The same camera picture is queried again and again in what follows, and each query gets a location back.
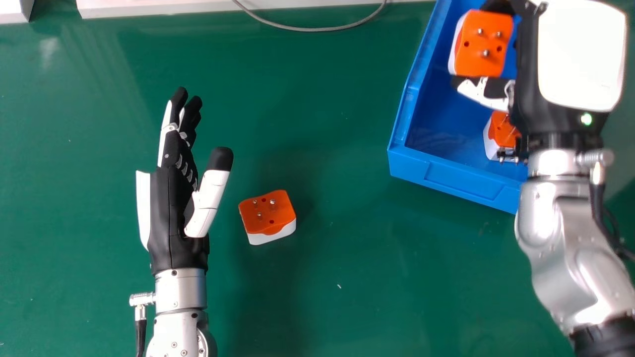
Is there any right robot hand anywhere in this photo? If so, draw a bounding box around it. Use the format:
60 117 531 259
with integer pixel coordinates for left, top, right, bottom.
451 0 628 152

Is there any blue plastic bin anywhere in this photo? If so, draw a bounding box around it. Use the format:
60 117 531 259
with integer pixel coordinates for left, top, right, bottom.
387 0 635 215

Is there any white socket strip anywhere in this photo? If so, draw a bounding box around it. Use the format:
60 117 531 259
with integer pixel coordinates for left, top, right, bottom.
76 0 437 19
0 0 35 24

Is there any grey cable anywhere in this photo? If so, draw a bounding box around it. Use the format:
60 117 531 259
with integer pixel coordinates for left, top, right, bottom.
232 0 387 32

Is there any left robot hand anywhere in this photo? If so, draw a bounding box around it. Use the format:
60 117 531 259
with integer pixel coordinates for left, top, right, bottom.
135 87 234 276

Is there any white-and-orange plug adapter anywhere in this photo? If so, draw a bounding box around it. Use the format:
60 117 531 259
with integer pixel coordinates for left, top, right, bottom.
483 111 522 161
238 189 297 246
448 9 514 78

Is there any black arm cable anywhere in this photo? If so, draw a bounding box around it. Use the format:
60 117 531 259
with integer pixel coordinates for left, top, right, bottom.
590 162 635 262
134 305 148 357

